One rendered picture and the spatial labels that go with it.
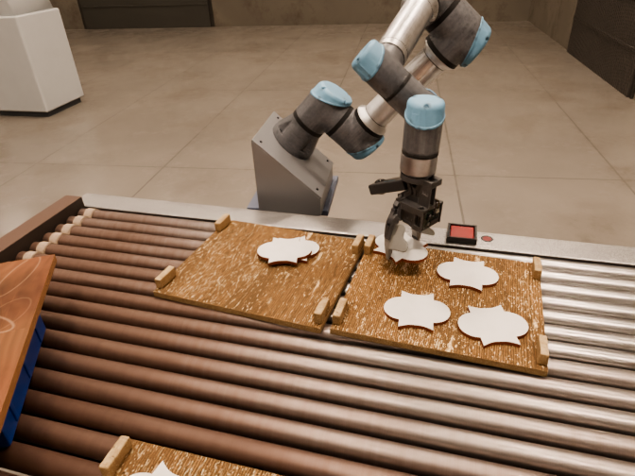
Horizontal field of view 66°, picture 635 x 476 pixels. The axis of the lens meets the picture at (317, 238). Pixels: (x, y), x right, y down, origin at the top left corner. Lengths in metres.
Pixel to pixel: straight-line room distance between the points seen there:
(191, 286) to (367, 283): 0.41
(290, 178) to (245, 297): 0.50
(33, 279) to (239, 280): 0.42
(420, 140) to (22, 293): 0.84
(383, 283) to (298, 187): 0.50
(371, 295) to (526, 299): 0.33
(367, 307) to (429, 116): 0.41
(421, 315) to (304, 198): 0.63
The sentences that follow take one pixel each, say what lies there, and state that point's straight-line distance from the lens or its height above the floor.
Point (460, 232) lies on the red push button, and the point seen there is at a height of 0.93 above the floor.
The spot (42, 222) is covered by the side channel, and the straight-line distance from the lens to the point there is 1.60.
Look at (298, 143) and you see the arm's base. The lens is 1.55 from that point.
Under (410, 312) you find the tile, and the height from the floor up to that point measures 0.95.
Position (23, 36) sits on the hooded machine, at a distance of 6.21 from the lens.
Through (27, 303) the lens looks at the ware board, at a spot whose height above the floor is 1.04.
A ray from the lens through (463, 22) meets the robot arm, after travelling 1.39.
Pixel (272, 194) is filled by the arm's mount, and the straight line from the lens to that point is 1.52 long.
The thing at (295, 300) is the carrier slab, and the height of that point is 0.94.
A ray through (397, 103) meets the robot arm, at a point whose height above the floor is 1.31.
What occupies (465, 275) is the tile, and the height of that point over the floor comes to 0.95.
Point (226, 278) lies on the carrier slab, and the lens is 1.18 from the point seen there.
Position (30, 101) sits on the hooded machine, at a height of 0.19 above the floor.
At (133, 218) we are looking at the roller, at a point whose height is 0.92.
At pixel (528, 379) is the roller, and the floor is 0.92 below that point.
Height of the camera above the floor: 1.61
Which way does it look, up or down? 32 degrees down
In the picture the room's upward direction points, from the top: 3 degrees counter-clockwise
